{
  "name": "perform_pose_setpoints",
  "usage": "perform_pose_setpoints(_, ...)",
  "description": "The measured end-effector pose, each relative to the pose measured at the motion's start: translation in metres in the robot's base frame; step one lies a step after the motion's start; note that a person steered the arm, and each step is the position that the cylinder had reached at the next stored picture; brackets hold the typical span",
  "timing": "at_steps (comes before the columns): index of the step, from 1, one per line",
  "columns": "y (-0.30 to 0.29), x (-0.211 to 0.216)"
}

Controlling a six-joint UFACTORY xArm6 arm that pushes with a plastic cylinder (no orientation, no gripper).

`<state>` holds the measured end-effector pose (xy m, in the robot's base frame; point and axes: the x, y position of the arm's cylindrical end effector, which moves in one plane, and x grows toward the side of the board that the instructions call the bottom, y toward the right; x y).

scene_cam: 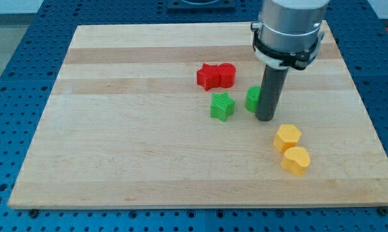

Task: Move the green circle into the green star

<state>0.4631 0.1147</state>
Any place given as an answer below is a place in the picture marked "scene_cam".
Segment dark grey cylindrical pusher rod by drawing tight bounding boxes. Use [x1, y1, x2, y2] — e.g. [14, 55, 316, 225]
[255, 65, 289, 121]

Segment green circle block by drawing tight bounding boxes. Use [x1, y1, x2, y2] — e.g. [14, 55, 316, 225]
[245, 86, 260, 113]

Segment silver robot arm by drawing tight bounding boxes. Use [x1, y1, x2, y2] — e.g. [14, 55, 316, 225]
[250, 0, 329, 121]

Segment red circle block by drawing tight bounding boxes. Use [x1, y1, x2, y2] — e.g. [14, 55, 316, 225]
[217, 63, 237, 88]

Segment green star block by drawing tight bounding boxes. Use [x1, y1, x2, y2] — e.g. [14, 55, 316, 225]
[210, 92, 235, 122]

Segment red star block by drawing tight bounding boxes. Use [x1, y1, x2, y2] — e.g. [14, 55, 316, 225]
[197, 63, 220, 92]

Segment yellow hexagon block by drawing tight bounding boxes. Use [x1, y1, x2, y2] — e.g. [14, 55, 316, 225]
[273, 124, 302, 153]

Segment yellow heart block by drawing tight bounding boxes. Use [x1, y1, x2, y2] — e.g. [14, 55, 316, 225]
[280, 147, 311, 177]

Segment wooden board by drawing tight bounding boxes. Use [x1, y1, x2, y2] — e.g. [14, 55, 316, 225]
[8, 22, 388, 209]

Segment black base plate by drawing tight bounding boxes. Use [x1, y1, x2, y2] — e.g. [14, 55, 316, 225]
[167, 0, 236, 12]

